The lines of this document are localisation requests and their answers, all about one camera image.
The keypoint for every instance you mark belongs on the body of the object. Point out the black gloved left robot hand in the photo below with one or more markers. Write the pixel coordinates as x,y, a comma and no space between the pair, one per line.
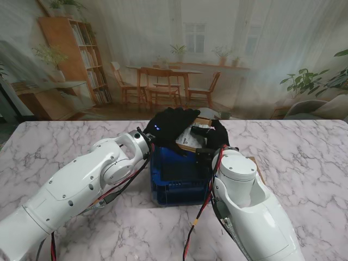
166,127

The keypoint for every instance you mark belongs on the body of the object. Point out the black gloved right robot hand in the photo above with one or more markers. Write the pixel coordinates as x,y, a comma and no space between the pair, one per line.
218,137

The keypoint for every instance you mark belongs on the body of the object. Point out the cardboard package with shipping label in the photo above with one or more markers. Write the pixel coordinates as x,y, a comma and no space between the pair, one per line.
190,140

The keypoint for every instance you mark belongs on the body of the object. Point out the cardboard package with clear tape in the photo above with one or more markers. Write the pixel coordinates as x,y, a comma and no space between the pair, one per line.
258,171

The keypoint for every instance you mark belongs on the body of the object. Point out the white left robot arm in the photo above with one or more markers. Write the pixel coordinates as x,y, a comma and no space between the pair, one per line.
68,190

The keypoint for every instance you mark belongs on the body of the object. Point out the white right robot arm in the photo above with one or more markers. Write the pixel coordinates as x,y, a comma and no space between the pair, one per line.
250,206

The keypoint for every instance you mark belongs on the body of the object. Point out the blue plastic turnover box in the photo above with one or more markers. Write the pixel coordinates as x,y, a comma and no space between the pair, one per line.
176,187

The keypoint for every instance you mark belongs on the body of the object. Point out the printed room scene backdrop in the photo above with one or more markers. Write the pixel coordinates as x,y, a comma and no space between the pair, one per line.
163,32

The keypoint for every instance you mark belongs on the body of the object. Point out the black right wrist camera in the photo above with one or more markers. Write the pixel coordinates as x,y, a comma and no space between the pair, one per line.
204,156

